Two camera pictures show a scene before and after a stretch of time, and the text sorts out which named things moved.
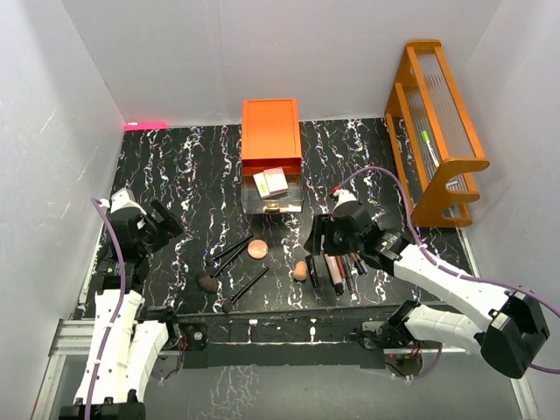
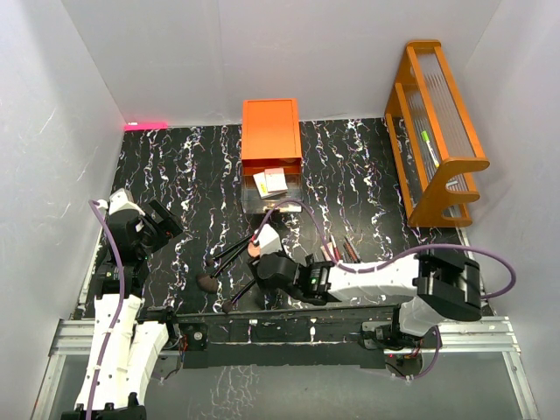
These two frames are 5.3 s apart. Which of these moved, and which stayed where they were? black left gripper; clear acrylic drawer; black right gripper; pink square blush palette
Moved: black right gripper
Stayed: clear acrylic drawer; pink square blush palette; black left gripper
